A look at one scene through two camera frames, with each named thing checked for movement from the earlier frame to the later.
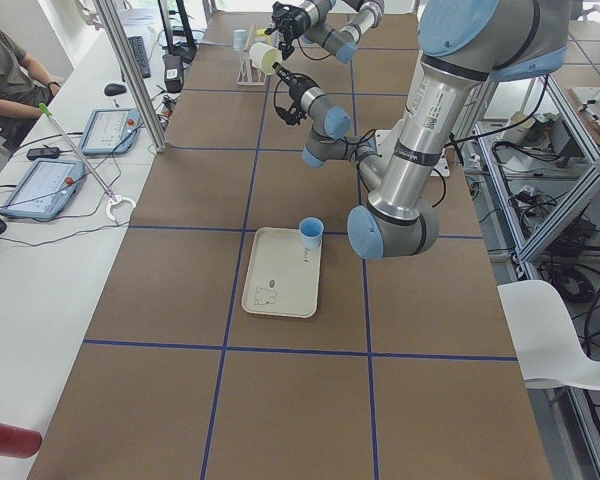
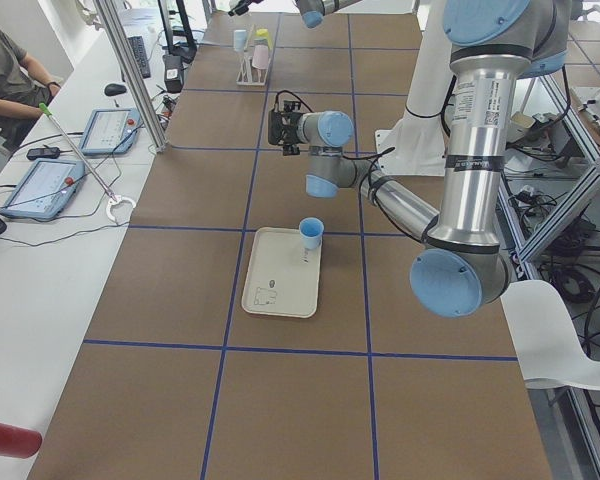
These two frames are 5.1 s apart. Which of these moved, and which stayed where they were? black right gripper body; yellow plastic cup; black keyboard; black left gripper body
Moved: black left gripper body; black right gripper body
Stayed: yellow plastic cup; black keyboard
